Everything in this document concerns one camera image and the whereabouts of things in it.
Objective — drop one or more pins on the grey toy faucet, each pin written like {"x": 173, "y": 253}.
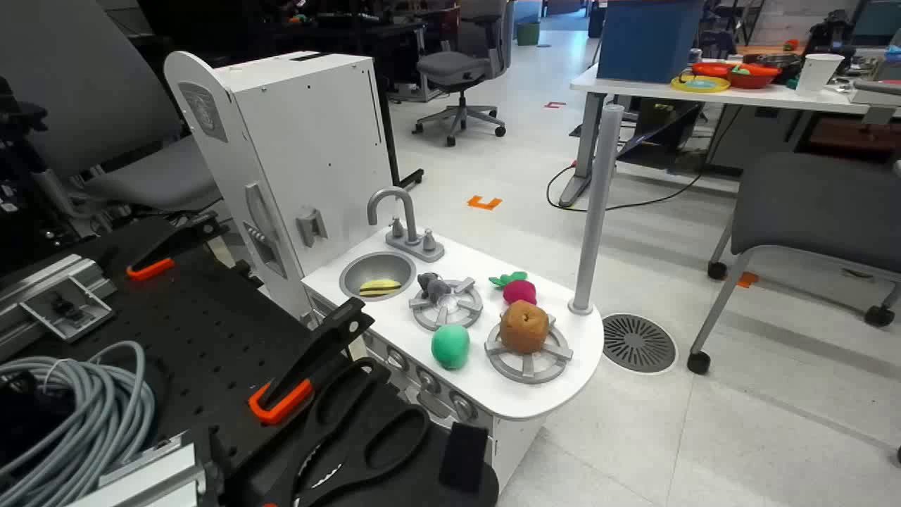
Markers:
{"x": 403, "y": 232}

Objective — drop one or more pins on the small grey toy figure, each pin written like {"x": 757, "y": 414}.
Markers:
{"x": 431, "y": 287}

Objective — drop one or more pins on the grey rear stove burner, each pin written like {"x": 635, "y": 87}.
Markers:
{"x": 463, "y": 304}

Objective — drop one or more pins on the grey stove burner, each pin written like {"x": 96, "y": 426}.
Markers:
{"x": 463, "y": 304}
{"x": 531, "y": 366}

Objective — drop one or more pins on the yellow toy banana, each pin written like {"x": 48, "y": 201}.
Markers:
{"x": 377, "y": 286}

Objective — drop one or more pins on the pink toy radish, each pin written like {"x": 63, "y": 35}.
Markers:
{"x": 515, "y": 287}

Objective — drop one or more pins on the grey toy sink bowl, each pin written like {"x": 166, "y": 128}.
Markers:
{"x": 374, "y": 265}

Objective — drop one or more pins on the green toy fruit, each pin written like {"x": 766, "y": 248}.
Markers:
{"x": 452, "y": 348}

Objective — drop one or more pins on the orange-brown toy fruit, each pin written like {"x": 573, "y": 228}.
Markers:
{"x": 525, "y": 328}

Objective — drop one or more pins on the grey front stove burner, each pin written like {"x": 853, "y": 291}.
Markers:
{"x": 531, "y": 366}

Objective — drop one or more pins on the white toy kitchen unit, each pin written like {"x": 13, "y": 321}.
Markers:
{"x": 296, "y": 149}

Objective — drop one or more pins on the round floor drain cover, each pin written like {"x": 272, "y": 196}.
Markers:
{"x": 638, "y": 345}

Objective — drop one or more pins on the black office chair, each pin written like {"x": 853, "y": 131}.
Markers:
{"x": 456, "y": 67}

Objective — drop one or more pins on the grey vertical pole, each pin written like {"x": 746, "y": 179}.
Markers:
{"x": 604, "y": 165}

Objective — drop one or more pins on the front black orange clamp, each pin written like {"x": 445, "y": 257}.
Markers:
{"x": 283, "y": 394}

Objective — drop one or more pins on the black orange clamp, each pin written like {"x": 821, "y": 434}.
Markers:
{"x": 169, "y": 246}
{"x": 283, "y": 394}

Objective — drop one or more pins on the black perforated mounting board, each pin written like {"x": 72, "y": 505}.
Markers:
{"x": 208, "y": 335}

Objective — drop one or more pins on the white office table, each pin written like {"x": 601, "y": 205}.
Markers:
{"x": 860, "y": 98}

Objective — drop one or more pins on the blue storage bin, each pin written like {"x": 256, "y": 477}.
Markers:
{"x": 647, "y": 41}

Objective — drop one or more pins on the rear black orange clamp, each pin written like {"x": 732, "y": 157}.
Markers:
{"x": 169, "y": 246}

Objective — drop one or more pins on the yellow plate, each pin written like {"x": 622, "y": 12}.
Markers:
{"x": 698, "y": 86}

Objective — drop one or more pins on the red bowl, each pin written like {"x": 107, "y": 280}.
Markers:
{"x": 750, "y": 77}

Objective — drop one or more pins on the grey padded chair left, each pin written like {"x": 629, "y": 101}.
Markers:
{"x": 111, "y": 128}

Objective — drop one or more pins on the grey chair on right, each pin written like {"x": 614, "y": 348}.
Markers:
{"x": 826, "y": 205}

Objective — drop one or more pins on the white cup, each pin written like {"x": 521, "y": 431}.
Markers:
{"x": 816, "y": 67}

